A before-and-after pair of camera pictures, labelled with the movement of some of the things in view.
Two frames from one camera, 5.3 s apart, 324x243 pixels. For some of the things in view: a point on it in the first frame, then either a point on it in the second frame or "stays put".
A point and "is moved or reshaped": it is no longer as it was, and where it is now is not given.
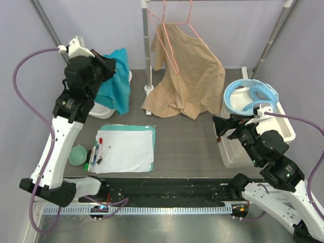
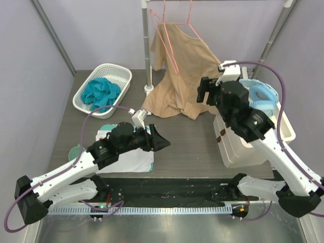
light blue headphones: [261, 93] stays put
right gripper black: [238, 121] → [208, 84]
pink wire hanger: [188, 21] stays put
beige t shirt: [194, 79] stays put
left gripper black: [108, 75] → [151, 143]
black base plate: [166, 192] stays put
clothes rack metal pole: [148, 88] stays put
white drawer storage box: [236, 153] stays put
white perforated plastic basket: [102, 112] → [115, 74]
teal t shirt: [115, 92] is moved or reshaped
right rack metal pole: [289, 7] stays put
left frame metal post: [42, 14] stays put
